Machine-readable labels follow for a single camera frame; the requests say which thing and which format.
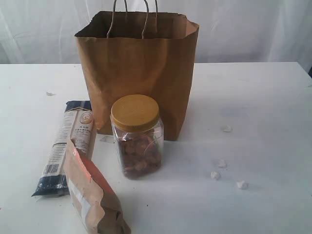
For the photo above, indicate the brown paper shopping bag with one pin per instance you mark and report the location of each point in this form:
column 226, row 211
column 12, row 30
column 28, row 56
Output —
column 148, row 53

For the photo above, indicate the clear jar yellow lid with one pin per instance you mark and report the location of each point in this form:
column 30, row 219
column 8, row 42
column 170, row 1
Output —
column 138, row 133

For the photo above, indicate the clear tape scrap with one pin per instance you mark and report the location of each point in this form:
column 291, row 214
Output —
column 107, row 139

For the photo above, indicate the white crumb near carton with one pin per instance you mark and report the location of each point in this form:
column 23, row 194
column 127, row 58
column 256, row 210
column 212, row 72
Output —
column 226, row 128

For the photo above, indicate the dark blue noodle packet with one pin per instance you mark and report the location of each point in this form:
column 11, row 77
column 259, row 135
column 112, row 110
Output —
column 77, row 125

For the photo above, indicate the white crumb upper middle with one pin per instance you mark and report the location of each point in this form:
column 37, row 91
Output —
column 222, row 164

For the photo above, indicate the white crumb lower middle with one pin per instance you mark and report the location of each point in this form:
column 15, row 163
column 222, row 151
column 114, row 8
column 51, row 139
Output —
column 215, row 175

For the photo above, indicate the brown kraft paper pouch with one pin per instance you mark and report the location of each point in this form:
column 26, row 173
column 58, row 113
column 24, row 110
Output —
column 95, row 201

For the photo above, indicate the white crumb right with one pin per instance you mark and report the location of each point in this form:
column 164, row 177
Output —
column 243, row 185

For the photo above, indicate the white backdrop curtain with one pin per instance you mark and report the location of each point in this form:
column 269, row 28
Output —
column 42, row 31

